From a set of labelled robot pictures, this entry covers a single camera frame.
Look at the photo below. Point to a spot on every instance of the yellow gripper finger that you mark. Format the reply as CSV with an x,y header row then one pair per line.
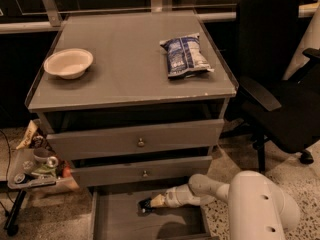
x,y
158,201

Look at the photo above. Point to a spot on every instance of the dark blue rxbar wrapper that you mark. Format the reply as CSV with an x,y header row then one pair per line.
x,y
145,206

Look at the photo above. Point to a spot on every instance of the grey middle drawer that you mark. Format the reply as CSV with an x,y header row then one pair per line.
x,y
141,171

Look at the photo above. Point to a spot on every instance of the black office chair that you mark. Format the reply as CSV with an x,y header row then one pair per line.
x,y
285,112

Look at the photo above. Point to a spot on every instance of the white paper bowl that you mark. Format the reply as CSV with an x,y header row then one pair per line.
x,y
69,63

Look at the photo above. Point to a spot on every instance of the grey top drawer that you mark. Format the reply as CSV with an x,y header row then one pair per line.
x,y
136,140

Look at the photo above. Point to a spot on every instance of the grey bottom drawer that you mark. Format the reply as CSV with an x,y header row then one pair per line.
x,y
116,214

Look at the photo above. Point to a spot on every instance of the metal rail with brackets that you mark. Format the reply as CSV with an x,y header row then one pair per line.
x,y
27,16

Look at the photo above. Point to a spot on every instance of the grey drawer cabinet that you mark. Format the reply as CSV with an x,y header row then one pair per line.
x,y
127,84

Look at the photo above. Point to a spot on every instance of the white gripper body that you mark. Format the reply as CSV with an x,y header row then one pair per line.
x,y
172,197

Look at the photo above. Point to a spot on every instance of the black folding stand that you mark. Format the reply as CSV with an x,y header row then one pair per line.
x,y
10,226

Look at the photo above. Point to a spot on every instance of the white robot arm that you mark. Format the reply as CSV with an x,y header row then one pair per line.
x,y
258,209

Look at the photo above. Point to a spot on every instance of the grey drawer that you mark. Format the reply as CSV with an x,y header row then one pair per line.
x,y
116,214
136,140
141,171

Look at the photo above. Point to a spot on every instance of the blue white chip bag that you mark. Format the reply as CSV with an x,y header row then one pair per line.
x,y
184,57

